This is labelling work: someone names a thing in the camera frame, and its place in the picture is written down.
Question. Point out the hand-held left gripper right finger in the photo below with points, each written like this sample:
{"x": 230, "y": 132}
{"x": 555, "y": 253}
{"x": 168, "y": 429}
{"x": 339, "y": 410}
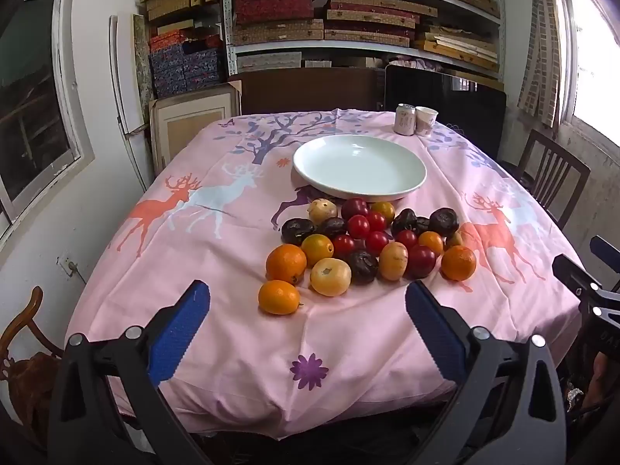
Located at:
{"x": 436, "y": 329}

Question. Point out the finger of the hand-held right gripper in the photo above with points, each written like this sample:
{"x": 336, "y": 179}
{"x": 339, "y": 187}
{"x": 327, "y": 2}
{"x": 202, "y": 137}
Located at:
{"x": 606, "y": 252}
{"x": 574, "y": 277}

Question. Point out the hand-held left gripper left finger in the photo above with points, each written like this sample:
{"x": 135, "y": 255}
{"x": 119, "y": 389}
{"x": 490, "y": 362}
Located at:
{"x": 181, "y": 329}

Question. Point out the dark red plum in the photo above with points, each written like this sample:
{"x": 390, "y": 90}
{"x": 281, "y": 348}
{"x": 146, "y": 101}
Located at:
{"x": 355, "y": 207}
{"x": 421, "y": 261}

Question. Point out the orange mandarin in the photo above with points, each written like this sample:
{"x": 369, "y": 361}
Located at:
{"x": 458, "y": 263}
{"x": 278, "y": 297}
{"x": 286, "y": 264}

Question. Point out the oval yellow passion fruit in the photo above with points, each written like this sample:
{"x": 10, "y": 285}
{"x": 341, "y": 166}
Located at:
{"x": 393, "y": 261}

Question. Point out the small orange tomato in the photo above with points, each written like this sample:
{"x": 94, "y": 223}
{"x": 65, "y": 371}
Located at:
{"x": 431, "y": 242}

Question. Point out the small yellow passion fruit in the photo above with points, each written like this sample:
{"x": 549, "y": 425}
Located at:
{"x": 454, "y": 239}

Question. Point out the dark purple passion fruit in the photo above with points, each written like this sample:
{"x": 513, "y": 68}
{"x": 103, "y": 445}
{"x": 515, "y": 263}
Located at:
{"x": 332, "y": 227}
{"x": 296, "y": 231}
{"x": 443, "y": 221}
{"x": 403, "y": 221}
{"x": 362, "y": 267}
{"x": 423, "y": 225}

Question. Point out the yellow orange tomato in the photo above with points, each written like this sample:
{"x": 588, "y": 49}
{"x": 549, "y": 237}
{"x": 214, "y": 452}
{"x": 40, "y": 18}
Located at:
{"x": 317, "y": 249}

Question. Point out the white plate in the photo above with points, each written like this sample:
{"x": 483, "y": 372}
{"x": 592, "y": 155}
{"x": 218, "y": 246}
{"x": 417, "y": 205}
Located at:
{"x": 358, "y": 169}

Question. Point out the person's right hand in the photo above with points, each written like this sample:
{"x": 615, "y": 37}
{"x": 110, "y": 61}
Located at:
{"x": 600, "y": 378}

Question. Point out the pink deer print tablecloth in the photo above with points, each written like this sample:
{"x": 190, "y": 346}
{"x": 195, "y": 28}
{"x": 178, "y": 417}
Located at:
{"x": 218, "y": 261}

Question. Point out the dark slatted wooden chair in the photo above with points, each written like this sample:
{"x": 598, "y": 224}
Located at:
{"x": 562, "y": 151}

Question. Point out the orange green tomato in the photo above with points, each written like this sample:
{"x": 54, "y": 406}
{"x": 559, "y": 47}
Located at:
{"x": 385, "y": 209}

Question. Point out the brown carved wooden chair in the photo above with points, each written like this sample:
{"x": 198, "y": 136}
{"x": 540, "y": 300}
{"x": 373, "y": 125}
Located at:
{"x": 36, "y": 370}

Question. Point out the bright white framed window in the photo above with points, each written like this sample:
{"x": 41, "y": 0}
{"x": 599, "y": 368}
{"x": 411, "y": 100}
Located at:
{"x": 596, "y": 58}

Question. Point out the black glossy panel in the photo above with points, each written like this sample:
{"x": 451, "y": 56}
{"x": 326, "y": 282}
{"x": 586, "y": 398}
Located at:
{"x": 460, "y": 106}

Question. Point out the white paper cup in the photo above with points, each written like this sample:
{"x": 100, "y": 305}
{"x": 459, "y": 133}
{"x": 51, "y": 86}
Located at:
{"x": 426, "y": 121}

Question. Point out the pink white drink can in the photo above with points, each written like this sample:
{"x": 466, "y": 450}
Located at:
{"x": 405, "y": 121}

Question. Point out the checkered beige curtain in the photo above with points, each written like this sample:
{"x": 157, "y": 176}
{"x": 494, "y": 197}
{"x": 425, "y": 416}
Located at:
{"x": 542, "y": 48}

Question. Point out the white leaning board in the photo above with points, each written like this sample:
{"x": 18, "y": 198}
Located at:
{"x": 121, "y": 82}

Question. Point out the stack of blue patterned boxes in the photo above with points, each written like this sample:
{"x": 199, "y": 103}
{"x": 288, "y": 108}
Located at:
{"x": 184, "y": 65}

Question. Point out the grey stone slab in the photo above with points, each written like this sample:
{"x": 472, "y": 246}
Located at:
{"x": 142, "y": 68}

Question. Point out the pink cloth bundle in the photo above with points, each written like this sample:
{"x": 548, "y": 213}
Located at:
{"x": 411, "y": 63}

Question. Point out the grey framed window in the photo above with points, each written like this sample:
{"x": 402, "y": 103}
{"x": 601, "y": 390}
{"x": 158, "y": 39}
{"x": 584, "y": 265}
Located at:
{"x": 29, "y": 106}

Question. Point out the dark brown wooden headboard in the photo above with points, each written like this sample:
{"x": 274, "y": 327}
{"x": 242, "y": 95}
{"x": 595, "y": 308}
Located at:
{"x": 310, "y": 89}

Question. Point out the white metal shelf rack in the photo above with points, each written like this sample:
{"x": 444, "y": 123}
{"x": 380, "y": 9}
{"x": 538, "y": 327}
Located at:
{"x": 226, "y": 24}

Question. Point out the stack of red patterned boxes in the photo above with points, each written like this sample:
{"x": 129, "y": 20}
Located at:
{"x": 271, "y": 2}

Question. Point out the wall socket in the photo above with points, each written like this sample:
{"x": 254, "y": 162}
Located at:
{"x": 65, "y": 266}

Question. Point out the light wooden picture frame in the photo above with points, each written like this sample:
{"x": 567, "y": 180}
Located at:
{"x": 193, "y": 126}

